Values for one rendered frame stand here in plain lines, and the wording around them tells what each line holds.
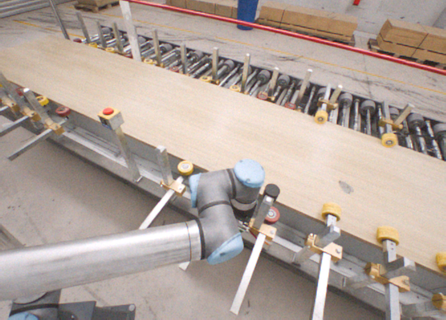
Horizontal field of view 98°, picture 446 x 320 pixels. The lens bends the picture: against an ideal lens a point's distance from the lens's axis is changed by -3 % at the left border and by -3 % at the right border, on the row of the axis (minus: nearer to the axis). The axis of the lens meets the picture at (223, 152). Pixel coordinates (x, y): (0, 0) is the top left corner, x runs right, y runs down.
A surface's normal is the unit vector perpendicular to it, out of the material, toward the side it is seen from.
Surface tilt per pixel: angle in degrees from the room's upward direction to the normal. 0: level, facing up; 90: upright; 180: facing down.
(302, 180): 0
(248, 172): 5
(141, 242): 10
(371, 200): 0
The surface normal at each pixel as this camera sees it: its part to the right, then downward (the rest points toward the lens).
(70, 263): 0.29, -0.44
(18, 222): 0.06, -0.66
